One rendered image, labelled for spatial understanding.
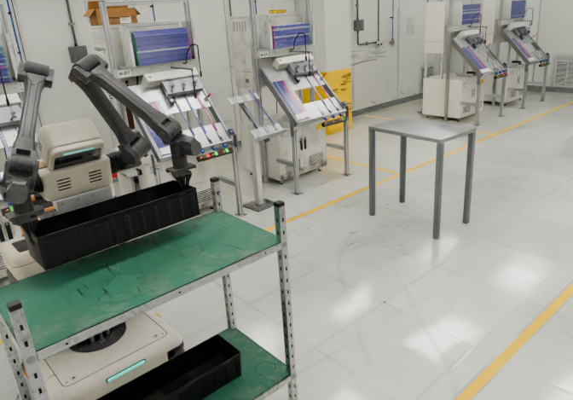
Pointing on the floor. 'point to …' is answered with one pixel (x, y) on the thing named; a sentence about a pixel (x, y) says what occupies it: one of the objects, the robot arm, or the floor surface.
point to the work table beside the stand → (444, 133)
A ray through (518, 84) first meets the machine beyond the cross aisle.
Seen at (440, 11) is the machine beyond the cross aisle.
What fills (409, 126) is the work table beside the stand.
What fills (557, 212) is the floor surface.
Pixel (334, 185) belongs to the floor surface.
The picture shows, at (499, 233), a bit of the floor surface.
